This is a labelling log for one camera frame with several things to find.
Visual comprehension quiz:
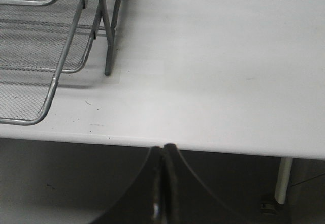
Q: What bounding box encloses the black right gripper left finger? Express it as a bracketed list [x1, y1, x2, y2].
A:
[93, 146, 163, 223]

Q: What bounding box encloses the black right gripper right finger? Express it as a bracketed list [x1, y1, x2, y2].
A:
[164, 143, 244, 223]

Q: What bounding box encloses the white table leg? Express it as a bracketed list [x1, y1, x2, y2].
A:
[274, 157, 293, 205]

